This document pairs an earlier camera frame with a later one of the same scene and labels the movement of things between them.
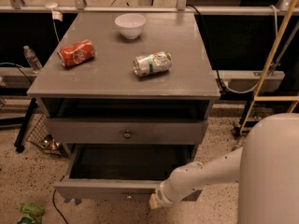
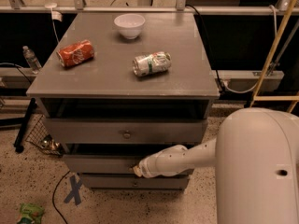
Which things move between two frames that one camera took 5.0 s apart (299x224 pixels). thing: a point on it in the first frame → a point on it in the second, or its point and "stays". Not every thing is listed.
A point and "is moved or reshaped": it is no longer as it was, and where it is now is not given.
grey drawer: (122, 172) is moved or reshaped
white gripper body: (162, 195) → (147, 168)
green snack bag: (31, 214) stays
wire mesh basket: (42, 136) stays
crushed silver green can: (151, 63) stays
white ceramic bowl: (131, 25) stays
